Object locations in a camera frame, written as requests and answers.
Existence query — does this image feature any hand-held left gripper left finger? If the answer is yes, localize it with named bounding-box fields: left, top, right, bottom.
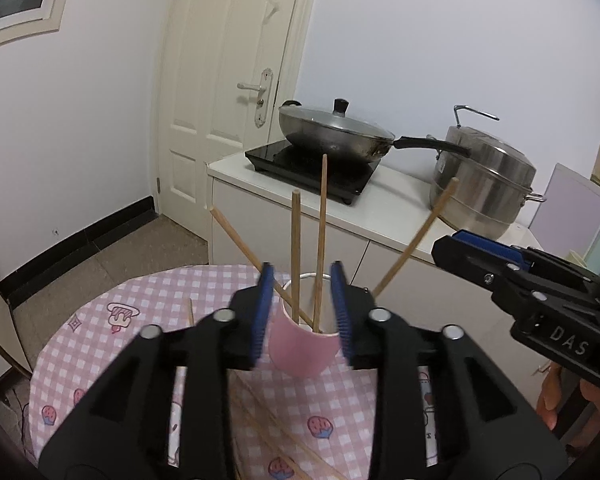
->
left=39, top=261, right=277, bottom=480

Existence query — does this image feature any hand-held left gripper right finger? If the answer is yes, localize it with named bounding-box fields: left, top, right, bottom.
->
left=330, top=260, right=568, bottom=480

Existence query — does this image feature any glass wok lid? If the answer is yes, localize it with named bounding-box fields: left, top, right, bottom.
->
left=278, top=99, right=396, bottom=143

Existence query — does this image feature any pale lilac cabinet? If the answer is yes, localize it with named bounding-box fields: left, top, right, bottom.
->
left=530, top=162, right=600, bottom=266

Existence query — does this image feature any pink cup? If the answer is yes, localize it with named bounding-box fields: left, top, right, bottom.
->
left=267, top=272, right=342, bottom=380

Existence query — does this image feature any cream panelled door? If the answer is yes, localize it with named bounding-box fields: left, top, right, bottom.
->
left=155, top=0, right=326, bottom=238

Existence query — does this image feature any pink checkered tablecloth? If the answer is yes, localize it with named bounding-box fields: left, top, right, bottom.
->
left=28, top=262, right=446, bottom=480

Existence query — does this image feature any person's right hand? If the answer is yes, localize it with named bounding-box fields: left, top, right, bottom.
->
left=539, top=362, right=600, bottom=448

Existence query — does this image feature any silver door handle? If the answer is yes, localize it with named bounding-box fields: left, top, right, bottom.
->
left=237, top=67, right=276, bottom=128

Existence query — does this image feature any single wooden chopstick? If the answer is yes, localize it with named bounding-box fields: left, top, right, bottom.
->
left=371, top=177, right=460, bottom=297
left=209, top=206, right=316, bottom=326
left=312, top=154, right=328, bottom=333

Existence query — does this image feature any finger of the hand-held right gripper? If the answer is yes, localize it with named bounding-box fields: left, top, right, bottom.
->
left=452, top=229, right=600, bottom=286
left=431, top=236, right=600, bottom=321

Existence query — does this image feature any white counter cabinet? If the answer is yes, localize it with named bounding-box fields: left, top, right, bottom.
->
left=206, top=152, right=600, bottom=301

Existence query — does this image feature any steel wok with black handle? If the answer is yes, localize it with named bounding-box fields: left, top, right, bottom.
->
left=278, top=110, right=473, bottom=163

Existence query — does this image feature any black induction cooktop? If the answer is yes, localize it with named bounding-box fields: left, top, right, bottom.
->
left=244, top=141, right=383, bottom=206

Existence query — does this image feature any stainless steel steamer pot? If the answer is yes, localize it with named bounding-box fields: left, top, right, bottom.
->
left=428, top=105, right=547, bottom=241

